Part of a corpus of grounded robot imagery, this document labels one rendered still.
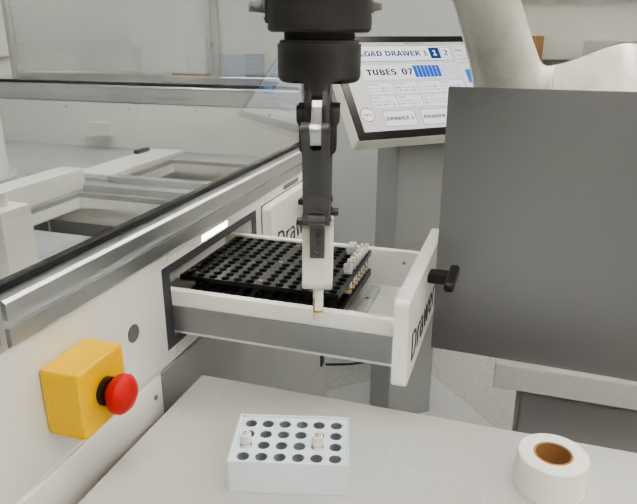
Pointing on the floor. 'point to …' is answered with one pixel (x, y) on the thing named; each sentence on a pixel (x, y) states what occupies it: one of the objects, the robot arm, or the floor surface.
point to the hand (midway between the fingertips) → (318, 252)
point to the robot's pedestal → (580, 406)
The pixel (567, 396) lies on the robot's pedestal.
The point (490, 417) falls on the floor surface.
